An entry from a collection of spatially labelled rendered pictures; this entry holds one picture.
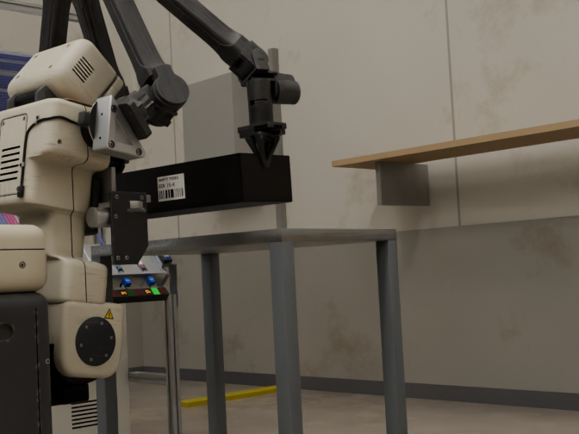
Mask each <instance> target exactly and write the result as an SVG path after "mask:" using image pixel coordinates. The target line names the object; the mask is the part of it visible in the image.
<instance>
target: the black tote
mask: <svg viewBox="0 0 579 434"><path fill-rule="evenodd" d="M115 182H116V191H121V192H142V193H146V194H147V195H150V196H151V202H147V203H146V209H147V219H155V218H163V217H170V216H178V215H185V214H199V213H206V212H214V211H221V210H228V209H236V208H249V207H257V206H264V205H271V204H279V203H286V202H292V188H291V175H290V156H287V155H272V158H271V162H270V165H269V168H264V166H263V164H262V161H261V157H260V155H259V154H257V153H242V152H239V153H234V154H229V155H224V156H219V157H213V158H205V159H199V160H194V161H189V162H184V163H179V164H169V165H164V166H160V167H154V168H149V169H144V170H135V171H130V172H124V173H119V174H115Z"/></svg>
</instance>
